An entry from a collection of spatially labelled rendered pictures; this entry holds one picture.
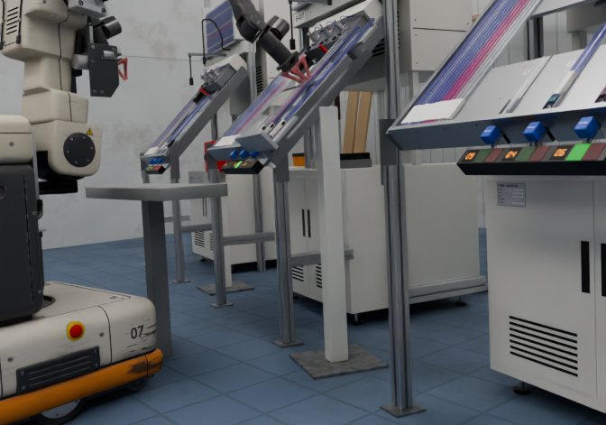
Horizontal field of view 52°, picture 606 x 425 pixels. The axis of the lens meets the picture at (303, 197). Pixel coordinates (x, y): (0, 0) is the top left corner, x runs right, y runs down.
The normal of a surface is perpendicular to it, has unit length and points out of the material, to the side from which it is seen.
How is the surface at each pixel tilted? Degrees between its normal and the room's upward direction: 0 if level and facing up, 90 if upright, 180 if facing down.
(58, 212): 90
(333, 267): 90
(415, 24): 90
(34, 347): 90
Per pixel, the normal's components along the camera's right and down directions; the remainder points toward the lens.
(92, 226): 0.63, 0.02
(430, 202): 0.44, 0.04
